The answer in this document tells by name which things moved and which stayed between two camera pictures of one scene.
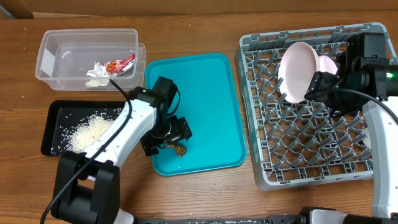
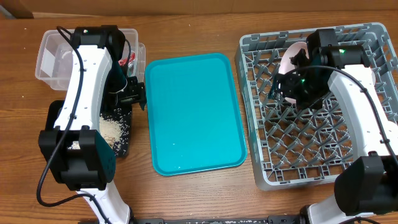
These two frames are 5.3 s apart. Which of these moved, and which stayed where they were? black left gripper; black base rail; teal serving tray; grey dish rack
Moved: black left gripper
Stayed: grey dish rack; teal serving tray; black base rail
